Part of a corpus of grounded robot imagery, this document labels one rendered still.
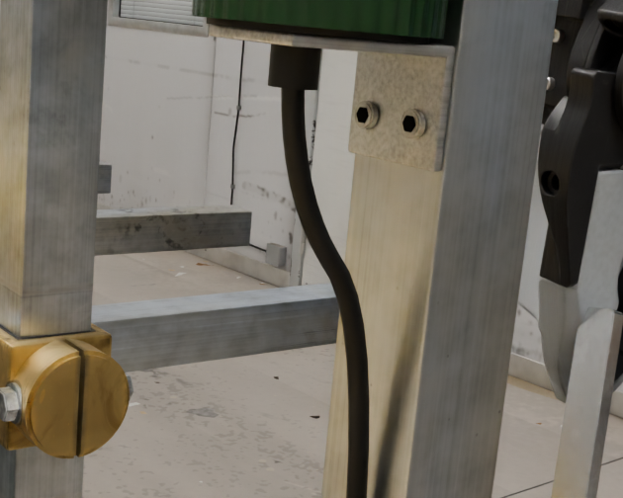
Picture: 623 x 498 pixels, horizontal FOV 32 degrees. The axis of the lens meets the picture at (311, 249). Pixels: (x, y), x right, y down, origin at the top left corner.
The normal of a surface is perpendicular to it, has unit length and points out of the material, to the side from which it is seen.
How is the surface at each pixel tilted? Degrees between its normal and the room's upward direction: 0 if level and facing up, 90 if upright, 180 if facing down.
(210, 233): 90
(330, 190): 90
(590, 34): 75
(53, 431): 90
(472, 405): 90
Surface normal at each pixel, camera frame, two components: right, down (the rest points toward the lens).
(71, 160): 0.61, 0.22
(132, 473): 0.09, -0.98
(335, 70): -0.76, 0.07
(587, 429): -0.77, -0.21
